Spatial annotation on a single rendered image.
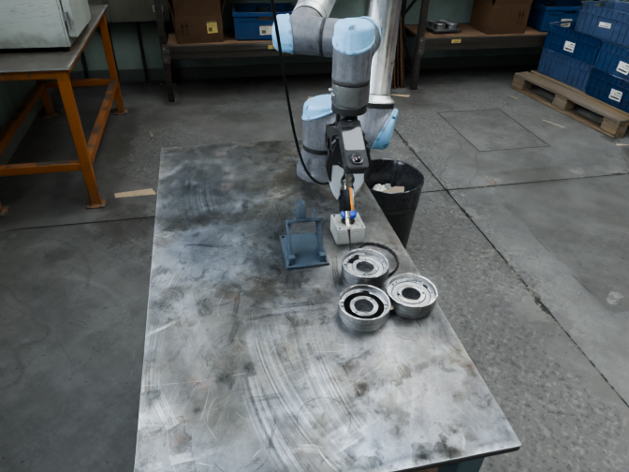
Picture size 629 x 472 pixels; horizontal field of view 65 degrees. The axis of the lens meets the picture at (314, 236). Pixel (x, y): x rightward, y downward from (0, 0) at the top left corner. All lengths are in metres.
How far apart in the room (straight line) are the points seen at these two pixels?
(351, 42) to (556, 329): 1.73
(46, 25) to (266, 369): 2.36
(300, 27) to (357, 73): 0.18
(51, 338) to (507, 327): 1.89
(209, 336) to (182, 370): 0.09
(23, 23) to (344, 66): 2.23
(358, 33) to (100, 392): 1.56
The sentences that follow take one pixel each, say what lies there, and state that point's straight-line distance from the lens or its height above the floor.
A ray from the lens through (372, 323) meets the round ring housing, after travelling 0.98.
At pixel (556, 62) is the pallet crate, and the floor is 0.29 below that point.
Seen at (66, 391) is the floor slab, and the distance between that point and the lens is 2.08.
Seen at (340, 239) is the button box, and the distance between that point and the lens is 1.21.
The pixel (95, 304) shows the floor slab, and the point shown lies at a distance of 2.38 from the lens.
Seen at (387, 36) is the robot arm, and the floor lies 1.20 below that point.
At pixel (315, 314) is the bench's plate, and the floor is 0.80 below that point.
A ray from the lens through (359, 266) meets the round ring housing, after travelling 1.13.
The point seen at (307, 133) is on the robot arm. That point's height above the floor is 0.94.
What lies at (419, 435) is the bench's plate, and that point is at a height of 0.80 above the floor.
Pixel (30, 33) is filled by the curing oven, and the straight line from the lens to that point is 3.00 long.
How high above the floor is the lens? 1.52
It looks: 35 degrees down
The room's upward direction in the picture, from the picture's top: 2 degrees clockwise
